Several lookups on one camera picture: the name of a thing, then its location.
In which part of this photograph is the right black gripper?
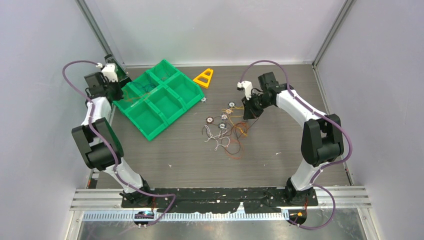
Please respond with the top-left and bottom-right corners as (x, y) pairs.
(242, 91), (273, 120)

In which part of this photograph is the orange wire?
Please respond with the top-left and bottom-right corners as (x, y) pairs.
(121, 93), (151, 106)

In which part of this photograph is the blue wire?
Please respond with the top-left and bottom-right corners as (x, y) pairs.
(133, 79), (158, 97)

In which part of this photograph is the coloured wire bundle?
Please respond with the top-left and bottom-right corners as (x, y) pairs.
(202, 103), (260, 161)

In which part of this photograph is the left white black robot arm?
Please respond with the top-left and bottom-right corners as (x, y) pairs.
(71, 72), (154, 207)

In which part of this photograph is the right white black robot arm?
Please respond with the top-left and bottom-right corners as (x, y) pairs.
(237, 72), (344, 205)

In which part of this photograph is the green black corner device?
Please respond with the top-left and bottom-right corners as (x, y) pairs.
(104, 54), (132, 86)

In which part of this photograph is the poker chip red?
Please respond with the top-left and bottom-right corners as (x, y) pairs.
(206, 117), (214, 124)

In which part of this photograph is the green compartment tray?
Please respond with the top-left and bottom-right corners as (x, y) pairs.
(113, 59), (205, 141)

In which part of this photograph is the yellow triangular plastic piece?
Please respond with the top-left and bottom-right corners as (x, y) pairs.
(193, 68), (214, 89)

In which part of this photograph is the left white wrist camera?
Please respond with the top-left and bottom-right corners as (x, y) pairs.
(101, 63), (119, 83)

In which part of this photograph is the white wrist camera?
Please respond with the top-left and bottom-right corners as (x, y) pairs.
(101, 63), (119, 83)
(237, 80), (253, 100)

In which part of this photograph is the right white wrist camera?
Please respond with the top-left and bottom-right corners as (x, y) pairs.
(237, 80), (253, 100)

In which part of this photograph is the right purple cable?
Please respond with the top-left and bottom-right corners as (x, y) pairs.
(239, 59), (353, 231)

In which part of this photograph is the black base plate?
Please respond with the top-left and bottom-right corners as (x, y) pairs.
(120, 187), (318, 214)

